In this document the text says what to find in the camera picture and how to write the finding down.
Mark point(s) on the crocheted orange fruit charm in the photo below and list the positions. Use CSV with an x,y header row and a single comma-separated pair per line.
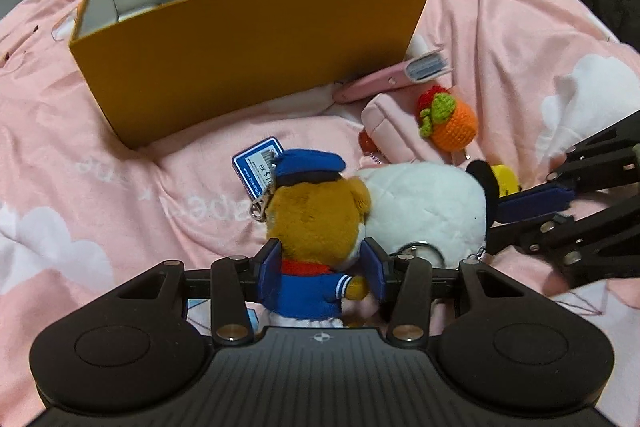
x,y
457,122

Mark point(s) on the pink card album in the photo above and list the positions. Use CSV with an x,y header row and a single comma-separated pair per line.
x,y
370,84

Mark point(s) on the orange cardboard box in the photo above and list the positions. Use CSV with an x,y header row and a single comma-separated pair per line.
x,y
250,57

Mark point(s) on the dark cloth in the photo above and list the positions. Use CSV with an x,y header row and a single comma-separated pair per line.
x,y
600,2

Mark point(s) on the white round plush toy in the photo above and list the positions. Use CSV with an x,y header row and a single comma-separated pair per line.
x,y
425,207

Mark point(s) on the brown plush with blue hat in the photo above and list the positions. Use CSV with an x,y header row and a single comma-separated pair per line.
x,y
315,217

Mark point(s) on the blue and white hang tag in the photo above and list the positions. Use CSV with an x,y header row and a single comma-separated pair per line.
x,y
250,167

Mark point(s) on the pink fabric pouch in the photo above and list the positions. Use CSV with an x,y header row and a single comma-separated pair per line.
x,y
390,122

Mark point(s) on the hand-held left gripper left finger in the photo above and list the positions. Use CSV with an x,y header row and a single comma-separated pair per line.
x,y
272,272

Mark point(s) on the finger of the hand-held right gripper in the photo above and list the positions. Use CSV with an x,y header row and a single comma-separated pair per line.
x,y
590,242
540,203

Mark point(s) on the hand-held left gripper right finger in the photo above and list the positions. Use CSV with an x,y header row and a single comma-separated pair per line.
x,y
377,274

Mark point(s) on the white box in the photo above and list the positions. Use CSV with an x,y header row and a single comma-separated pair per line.
x,y
137,13

